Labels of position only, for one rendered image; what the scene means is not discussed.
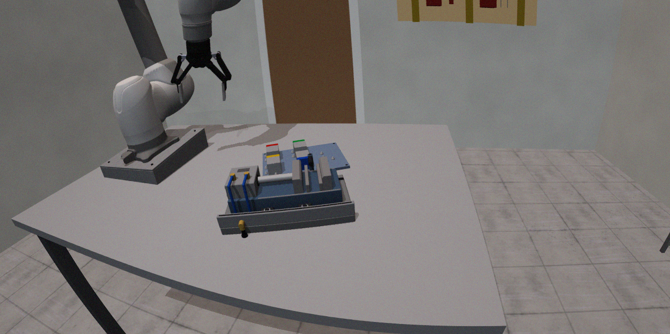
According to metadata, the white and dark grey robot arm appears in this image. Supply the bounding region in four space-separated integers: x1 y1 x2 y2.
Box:
113 0 241 164

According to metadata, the grey metal blank with green end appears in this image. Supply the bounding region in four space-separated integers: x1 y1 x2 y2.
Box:
293 139 307 157

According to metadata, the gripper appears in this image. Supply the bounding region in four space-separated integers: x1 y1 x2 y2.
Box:
171 38 231 103

